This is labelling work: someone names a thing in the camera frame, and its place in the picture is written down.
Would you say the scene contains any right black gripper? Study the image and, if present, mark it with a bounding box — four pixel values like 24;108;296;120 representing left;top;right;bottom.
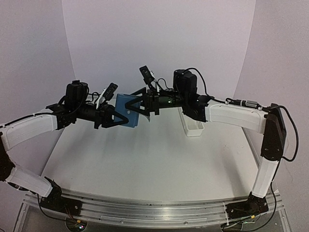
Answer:
126;86;188;116

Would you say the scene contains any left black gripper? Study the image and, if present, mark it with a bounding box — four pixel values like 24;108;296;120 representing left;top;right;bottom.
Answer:
74;101;128;129

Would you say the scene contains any blue card holder wallet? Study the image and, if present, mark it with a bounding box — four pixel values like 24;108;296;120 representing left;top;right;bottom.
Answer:
115;94;140;128

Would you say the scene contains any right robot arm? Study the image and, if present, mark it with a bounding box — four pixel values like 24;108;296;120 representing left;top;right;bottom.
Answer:
125;66;286;198

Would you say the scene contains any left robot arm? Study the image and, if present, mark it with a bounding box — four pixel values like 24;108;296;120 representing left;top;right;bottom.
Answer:
0;80;128;210

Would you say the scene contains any white plastic tray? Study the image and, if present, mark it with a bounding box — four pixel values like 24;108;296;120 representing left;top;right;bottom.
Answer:
178;107;204;137

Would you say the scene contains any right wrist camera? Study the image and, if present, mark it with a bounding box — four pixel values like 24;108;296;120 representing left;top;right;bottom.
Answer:
139;65;159;93

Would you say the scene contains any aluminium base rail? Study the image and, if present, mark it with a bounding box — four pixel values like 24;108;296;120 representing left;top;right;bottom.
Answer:
13;188;291;232

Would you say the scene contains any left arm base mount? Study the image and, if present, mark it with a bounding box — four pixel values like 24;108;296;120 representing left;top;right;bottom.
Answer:
39;177;82;216

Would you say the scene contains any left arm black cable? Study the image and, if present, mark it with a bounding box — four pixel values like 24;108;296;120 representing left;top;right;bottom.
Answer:
35;190;70;219

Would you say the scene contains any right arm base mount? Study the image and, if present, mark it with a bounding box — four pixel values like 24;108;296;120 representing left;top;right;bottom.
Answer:
225;193;269;219

